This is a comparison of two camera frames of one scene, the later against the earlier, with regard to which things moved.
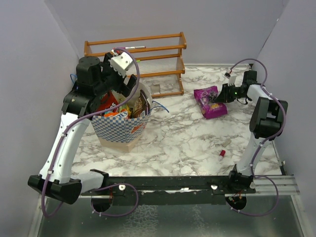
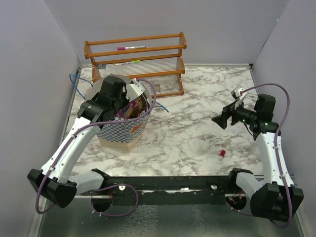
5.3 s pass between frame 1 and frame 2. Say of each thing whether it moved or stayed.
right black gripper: moved
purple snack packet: moved
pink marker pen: stayed
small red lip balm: stayed
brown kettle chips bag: stayed
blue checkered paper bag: stayed
